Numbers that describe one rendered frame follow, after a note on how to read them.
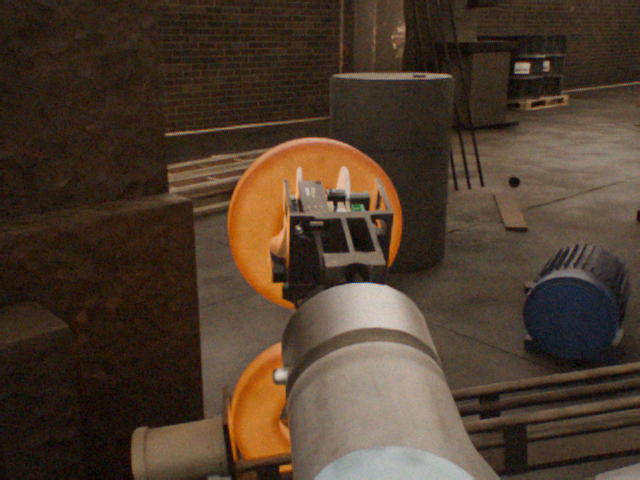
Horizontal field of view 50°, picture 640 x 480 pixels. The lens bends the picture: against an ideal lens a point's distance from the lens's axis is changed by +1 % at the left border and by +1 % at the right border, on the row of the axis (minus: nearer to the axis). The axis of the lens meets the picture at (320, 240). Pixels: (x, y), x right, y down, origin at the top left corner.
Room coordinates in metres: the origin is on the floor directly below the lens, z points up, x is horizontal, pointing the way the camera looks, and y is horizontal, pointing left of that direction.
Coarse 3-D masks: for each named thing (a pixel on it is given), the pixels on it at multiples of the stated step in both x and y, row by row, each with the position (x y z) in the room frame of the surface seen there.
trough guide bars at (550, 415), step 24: (504, 384) 0.67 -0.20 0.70; (528, 384) 0.67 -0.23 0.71; (552, 384) 0.67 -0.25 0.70; (600, 384) 0.68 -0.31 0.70; (624, 384) 0.68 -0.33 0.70; (480, 408) 0.66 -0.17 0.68; (504, 408) 0.66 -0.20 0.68; (576, 408) 0.61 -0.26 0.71; (600, 408) 0.61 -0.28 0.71; (624, 408) 0.61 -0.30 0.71; (480, 432) 0.60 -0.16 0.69; (504, 432) 0.60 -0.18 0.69; (528, 432) 0.61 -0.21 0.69; (552, 432) 0.60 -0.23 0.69; (576, 432) 0.61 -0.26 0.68; (264, 456) 0.57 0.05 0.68; (288, 456) 0.57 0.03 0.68; (504, 456) 0.60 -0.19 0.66
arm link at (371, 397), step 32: (320, 352) 0.33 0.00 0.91; (352, 352) 0.32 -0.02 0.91; (384, 352) 0.32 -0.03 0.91; (416, 352) 0.33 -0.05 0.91; (288, 384) 0.34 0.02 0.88; (320, 384) 0.31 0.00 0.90; (352, 384) 0.30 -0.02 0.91; (384, 384) 0.29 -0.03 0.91; (416, 384) 0.30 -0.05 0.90; (288, 416) 0.32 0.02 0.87; (320, 416) 0.29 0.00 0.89; (352, 416) 0.28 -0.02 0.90; (384, 416) 0.28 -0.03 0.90; (416, 416) 0.28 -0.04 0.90; (448, 416) 0.29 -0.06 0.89; (320, 448) 0.27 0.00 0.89; (352, 448) 0.26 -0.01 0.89; (384, 448) 0.26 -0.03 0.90; (416, 448) 0.26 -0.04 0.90; (448, 448) 0.27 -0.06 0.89
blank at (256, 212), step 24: (288, 144) 0.58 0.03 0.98; (312, 144) 0.57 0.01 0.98; (336, 144) 0.58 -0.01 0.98; (264, 168) 0.57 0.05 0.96; (288, 168) 0.57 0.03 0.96; (312, 168) 0.57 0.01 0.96; (336, 168) 0.58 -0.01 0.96; (360, 168) 0.58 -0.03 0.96; (240, 192) 0.56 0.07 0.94; (264, 192) 0.57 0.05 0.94; (240, 216) 0.56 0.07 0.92; (264, 216) 0.57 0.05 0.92; (240, 240) 0.56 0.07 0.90; (264, 240) 0.56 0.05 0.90; (240, 264) 0.56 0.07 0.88; (264, 264) 0.56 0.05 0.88; (264, 288) 0.56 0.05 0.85
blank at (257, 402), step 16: (272, 352) 0.60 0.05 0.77; (256, 368) 0.59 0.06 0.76; (272, 368) 0.59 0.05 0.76; (240, 384) 0.60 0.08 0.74; (256, 384) 0.59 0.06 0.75; (272, 384) 0.59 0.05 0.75; (240, 400) 0.58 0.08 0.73; (256, 400) 0.58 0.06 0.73; (272, 400) 0.59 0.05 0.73; (240, 416) 0.58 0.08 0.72; (256, 416) 0.58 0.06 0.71; (272, 416) 0.59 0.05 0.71; (240, 432) 0.58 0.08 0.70; (256, 432) 0.58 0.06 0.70; (272, 432) 0.59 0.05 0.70; (288, 432) 0.61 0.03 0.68; (240, 448) 0.58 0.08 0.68; (256, 448) 0.58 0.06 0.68; (272, 448) 0.59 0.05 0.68; (288, 448) 0.59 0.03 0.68
